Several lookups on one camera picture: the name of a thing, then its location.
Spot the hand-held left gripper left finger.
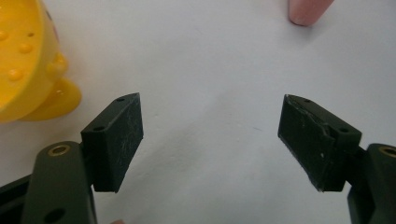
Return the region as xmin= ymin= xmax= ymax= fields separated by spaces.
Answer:
xmin=80 ymin=91 xmax=145 ymax=194

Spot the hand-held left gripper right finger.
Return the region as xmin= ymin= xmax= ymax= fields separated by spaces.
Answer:
xmin=276 ymin=93 xmax=363 ymax=192

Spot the yellow plastic toy container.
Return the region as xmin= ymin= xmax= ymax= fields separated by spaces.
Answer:
xmin=0 ymin=0 xmax=83 ymax=124

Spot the pink cylindrical object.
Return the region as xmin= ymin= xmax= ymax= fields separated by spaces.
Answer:
xmin=288 ymin=0 xmax=336 ymax=27

